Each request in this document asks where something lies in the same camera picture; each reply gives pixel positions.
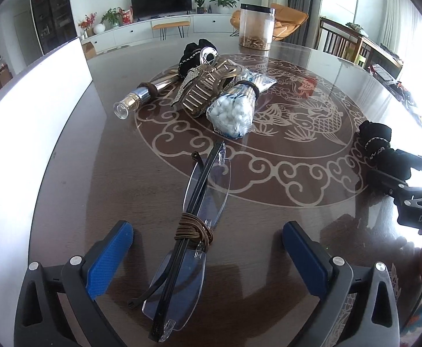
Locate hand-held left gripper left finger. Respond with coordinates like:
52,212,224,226
14,220,135,347

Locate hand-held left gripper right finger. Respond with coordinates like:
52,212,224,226
282,220,401,347

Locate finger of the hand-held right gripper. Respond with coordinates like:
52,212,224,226
395,147,422,186
366,168,414,204

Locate black scrunchie with pearl chain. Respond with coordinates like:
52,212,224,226
357,119,412,181
178,38,219,76

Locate rimless eyeglasses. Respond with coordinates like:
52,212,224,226
128,141,232,344

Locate wooden side table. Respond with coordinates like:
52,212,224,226
355,34,404,80

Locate dark wooden chair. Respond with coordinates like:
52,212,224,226
319,16,363,62

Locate sheer window curtain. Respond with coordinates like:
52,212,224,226
381,0,422,60

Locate white board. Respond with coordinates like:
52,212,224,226
0,37,94,319

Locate pack of cotton swabs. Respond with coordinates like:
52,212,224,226
207,69,277,140

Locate perfume bottle with gold collar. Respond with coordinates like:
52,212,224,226
113,72,180,120

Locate orange lounge chair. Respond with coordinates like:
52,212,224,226
230,3,308,42

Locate gold hair claw clip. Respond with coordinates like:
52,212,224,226
180,58,243,117

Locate rhinestone hair ribbon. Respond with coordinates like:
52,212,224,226
171,66,200,107

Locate clear jar with black lid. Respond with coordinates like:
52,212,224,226
240,3,276,50

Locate white television cabinet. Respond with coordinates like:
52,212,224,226
81,13,240,56

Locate red flowers in white vase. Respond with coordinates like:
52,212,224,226
78,12,106,36

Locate large potted green plant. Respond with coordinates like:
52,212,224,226
209,0,240,14

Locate bushy potted green plant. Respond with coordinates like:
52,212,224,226
100,7,123,29

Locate orange stool with black legs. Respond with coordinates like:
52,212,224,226
152,21,191,40

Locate dark display cabinet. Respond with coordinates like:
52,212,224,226
29,0,78,55

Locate black television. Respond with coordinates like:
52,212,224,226
130,0,192,19

